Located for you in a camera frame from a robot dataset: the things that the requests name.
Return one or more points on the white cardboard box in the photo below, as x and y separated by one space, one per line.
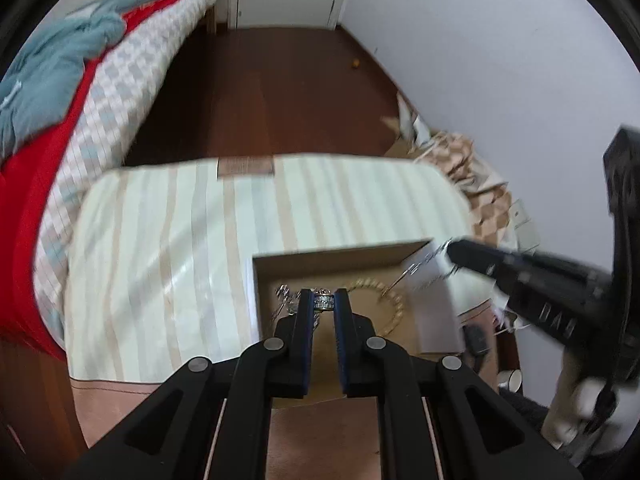
406 289

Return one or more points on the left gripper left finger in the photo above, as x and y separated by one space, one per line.
293 364

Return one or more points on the teal blanket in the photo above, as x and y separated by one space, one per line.
42 80

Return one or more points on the red blanket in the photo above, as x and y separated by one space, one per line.
26 180

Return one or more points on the black smartwatch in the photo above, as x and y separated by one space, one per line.
475 339

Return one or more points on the checkered beige cloth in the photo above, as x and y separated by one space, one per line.
487 192

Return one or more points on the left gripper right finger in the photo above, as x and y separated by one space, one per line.
356 365

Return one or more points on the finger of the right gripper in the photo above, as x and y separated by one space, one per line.
482 259

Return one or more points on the white power strip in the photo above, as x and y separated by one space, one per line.
524 228

